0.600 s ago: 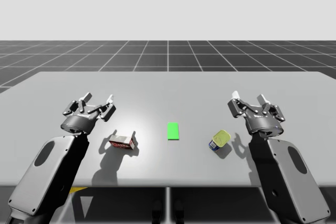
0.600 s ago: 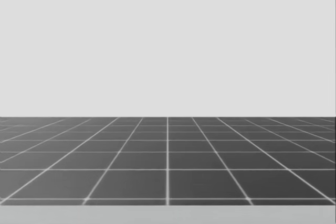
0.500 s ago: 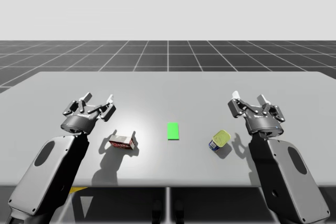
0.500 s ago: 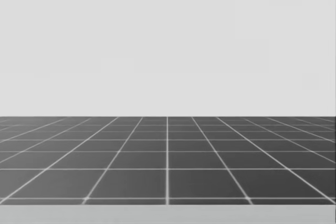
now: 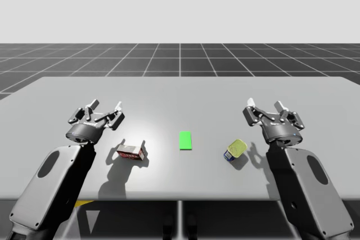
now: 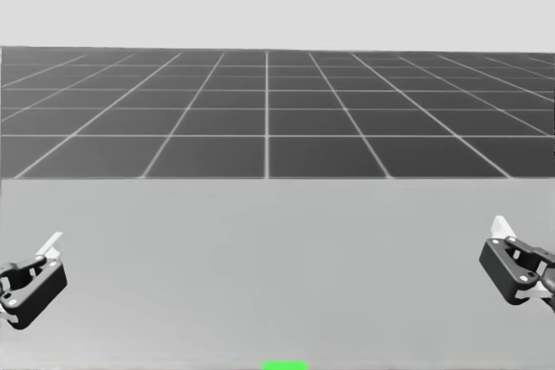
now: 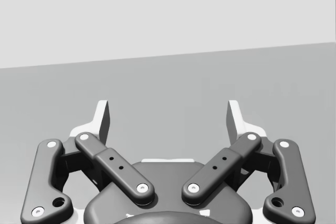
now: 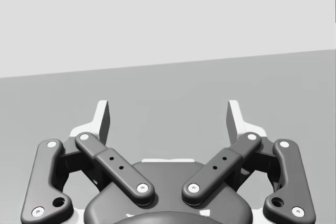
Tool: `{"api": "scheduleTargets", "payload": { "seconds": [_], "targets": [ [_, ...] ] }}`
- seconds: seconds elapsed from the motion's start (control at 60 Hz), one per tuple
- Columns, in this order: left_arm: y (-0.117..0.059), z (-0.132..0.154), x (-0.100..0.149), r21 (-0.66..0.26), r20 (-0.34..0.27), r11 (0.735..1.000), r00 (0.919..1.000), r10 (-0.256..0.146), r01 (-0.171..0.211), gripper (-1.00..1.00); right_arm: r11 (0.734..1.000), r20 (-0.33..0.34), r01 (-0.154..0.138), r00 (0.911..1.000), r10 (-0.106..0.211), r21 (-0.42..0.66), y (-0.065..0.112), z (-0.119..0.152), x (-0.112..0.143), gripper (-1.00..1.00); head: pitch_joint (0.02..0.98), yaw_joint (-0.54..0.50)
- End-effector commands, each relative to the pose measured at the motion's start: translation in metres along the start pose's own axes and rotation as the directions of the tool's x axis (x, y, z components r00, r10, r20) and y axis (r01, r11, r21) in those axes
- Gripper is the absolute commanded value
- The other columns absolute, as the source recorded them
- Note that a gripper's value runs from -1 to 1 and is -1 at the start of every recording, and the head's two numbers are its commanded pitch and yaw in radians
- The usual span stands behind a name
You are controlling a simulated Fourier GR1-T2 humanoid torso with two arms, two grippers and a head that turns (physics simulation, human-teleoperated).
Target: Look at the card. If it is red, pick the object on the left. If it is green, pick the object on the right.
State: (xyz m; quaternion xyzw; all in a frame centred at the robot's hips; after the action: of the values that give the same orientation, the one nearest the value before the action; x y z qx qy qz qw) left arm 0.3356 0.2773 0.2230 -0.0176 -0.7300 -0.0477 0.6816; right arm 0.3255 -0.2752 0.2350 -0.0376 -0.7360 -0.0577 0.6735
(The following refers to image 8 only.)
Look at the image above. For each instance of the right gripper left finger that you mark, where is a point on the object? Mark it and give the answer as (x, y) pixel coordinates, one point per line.
(113, 159)

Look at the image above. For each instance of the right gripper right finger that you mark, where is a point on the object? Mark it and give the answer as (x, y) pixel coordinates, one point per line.
(223, 159)

